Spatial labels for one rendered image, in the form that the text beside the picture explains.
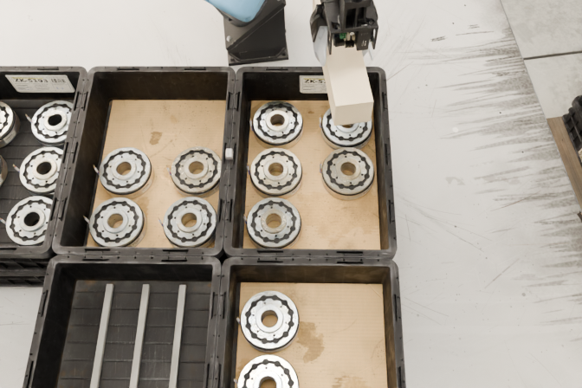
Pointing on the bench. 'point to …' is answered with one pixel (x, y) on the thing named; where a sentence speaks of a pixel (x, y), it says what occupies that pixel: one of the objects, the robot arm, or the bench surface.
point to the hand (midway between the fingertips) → (340, 50)
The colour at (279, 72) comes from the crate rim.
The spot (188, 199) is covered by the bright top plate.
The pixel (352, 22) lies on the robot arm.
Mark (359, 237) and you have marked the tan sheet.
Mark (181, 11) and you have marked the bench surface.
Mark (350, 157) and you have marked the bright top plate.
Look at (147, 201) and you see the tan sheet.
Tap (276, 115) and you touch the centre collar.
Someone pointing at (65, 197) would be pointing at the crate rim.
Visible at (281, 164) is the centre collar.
